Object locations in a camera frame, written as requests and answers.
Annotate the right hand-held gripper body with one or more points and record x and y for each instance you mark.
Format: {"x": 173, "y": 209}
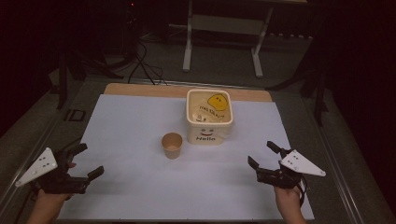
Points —
{"x": 300, "y": 166}

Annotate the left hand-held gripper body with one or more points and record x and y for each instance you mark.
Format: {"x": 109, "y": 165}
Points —
{"x": 40, "y": 166}

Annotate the cream bin with smiley face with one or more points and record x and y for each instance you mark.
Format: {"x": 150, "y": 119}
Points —
{"x": 209, "y": 132}

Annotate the brown paper cup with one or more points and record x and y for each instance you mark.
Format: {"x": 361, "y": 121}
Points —
{"x": 172, "y": 149}

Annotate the person's right hand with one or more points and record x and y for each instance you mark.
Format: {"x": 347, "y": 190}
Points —
{"x": 288, "y": 199}

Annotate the person's left hand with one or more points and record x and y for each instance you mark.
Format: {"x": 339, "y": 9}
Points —
{"x": 51, "y": 200}

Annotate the black floor socket plate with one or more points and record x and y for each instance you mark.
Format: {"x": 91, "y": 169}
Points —
{"x": 74, "y": 115}

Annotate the white table mat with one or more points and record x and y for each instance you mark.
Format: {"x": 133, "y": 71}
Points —
{"x": 130, "y": 161}

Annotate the black stand leg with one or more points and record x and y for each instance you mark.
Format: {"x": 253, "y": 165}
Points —
{"x": 62, "y": 84}

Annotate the wooden table board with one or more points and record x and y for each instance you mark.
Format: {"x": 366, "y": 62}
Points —
{"x": 146, "y": 90}

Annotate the white metal stand frame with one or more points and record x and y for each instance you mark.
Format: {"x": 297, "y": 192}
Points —
{"x": 188, "y": 46}

